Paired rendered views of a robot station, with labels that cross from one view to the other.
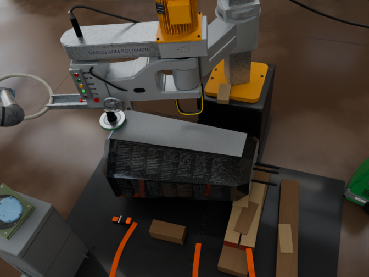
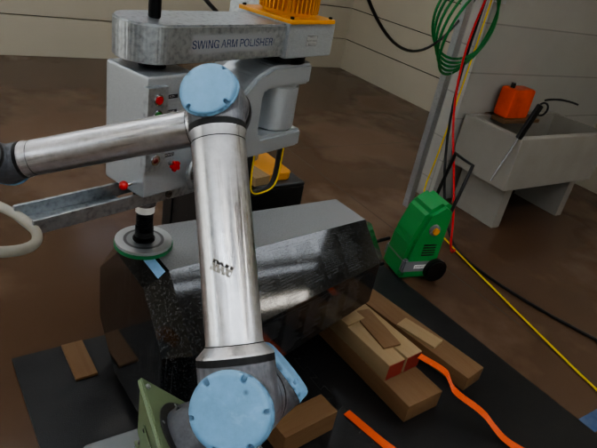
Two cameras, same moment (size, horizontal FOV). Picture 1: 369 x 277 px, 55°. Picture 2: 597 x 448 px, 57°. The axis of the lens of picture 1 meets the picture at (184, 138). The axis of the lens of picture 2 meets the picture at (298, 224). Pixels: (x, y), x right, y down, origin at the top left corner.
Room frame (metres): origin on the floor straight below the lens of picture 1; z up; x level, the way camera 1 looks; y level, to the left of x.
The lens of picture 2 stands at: (0.85, 1.97, 2.00)
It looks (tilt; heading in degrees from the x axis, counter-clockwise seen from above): 28 degrees down; 293
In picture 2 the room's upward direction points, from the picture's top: 11 degrees clockwise
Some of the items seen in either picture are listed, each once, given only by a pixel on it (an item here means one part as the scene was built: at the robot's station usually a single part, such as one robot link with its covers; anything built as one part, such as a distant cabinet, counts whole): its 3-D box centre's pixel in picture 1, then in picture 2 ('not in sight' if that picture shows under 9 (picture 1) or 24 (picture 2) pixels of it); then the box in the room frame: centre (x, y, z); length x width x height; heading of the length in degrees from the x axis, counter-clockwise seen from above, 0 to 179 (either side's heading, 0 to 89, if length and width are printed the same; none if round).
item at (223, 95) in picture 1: (224, 93); (250, 173); (2.21, -0.40, 0.81); 0.20 x 0.10 x 0.05; 161
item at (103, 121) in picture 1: (112, 118); (143, 239); (2.08, 0.56, 0.86); 0.21 x 0.21 x 0.01
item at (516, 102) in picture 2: not in sight; (518, 101); (1.27, -3.31, 1.00); 0.50 x 0.22 x 0.33; 61
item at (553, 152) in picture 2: not in sight; (522, 168); (1.03, -3.31, 0.43); 1.30 x 0.62 x 0.86; 61
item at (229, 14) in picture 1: (237, 21); not in sight; (2.41, -0.56, 1.36); 0.35 x 0.35 x 0.41
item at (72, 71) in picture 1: (81, 84); (154, 129); (1.98, 0.65, 1.35); 0.08 x 0.03 x 0.28; 80
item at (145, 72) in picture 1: (149, 78); (231, 120); (2.00, 0.18, 1.29); 0.74 x 0.23 x 0.49; 80
